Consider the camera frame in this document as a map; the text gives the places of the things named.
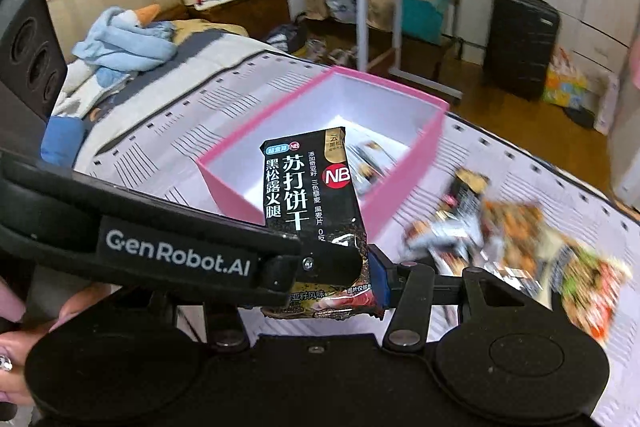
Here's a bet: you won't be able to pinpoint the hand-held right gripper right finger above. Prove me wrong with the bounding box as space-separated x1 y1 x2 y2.
367 246 522 354

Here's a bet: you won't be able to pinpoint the black cracker packet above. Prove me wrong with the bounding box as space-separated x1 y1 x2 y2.
259 126 388 323

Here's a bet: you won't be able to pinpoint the grey snack packet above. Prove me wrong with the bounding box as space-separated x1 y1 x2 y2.
404 214 483 270

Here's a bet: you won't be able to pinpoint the clear mixed nut bag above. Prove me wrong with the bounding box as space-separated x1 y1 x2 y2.
557 247 632 350

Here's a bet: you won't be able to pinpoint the brown nut snack bag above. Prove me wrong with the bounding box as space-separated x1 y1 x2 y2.
479 201 548 275

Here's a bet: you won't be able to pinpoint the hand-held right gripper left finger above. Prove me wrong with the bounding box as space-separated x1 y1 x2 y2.
167 289 262 354

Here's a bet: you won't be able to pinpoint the blue pillow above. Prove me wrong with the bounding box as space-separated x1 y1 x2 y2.
41 116 87 168

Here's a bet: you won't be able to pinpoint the pink cardboard box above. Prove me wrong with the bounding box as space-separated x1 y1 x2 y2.
195 66 450 253

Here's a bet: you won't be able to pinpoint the snack packets inside box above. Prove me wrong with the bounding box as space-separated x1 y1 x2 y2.
345 139 401 198

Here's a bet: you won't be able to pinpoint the person's left hand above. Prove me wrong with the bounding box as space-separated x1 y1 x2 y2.
0 277 116 408

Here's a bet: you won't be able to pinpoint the white line-patterned bedsheet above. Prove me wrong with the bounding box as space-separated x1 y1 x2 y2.
72 49 640 425

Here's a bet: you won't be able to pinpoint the blue plush toy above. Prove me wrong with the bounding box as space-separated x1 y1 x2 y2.
72 3 179 84

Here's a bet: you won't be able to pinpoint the teal plastic bag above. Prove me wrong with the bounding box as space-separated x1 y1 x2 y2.
399 0 454 46

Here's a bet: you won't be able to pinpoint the black snack packet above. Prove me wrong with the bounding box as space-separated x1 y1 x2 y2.
444 171 492 220

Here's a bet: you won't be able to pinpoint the wooden nightstand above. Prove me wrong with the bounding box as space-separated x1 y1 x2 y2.
187 0 293 42

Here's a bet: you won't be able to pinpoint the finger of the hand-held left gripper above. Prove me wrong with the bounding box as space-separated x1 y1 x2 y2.
260 234 321 293

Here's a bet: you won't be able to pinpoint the white paper bag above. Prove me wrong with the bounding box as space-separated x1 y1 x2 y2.
594 71 622 135

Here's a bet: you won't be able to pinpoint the black suitcase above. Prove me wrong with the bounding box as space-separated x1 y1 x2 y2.
481 0 562 102

